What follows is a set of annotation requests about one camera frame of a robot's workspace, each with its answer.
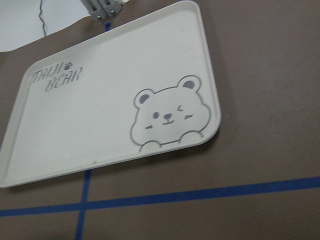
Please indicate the cream bear serving tray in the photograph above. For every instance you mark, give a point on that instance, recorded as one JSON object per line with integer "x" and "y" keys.
{"x": 144, "y": 88}

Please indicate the grey metal clamp bracket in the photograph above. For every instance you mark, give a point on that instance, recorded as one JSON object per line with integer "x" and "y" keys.
{"x": 102, "y": 9}

